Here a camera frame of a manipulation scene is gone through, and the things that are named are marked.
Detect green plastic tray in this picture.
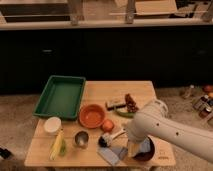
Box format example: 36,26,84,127
34,75,86,120

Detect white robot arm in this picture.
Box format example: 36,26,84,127
125,99,213,163

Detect metal cup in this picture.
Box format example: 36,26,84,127
75,131,89,148

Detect orange bowl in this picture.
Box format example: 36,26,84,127
79,104,106,129

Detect knife on block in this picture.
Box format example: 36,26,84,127
105,99,126,111

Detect orange fruit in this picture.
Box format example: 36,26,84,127
101,119,114,132

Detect black object on floor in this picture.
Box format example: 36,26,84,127
0,148,12,159

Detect bottles on floor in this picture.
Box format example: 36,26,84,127
181,84,213,126

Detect corn cob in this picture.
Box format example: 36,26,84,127
50,130,66,160

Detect wooden folding table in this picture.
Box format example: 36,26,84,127
24,81,176,168

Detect light blue towel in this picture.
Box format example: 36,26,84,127
97,146,128,166

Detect white cup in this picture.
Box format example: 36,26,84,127
44,117,61,135

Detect brown grape bunch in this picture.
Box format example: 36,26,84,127
125,94,139,113

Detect dish brush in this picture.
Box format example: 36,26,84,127
98,129,125,147

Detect blue sponge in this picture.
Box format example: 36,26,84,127
139,138,151,153

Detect green pepper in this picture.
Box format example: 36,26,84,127
114,110,135,118

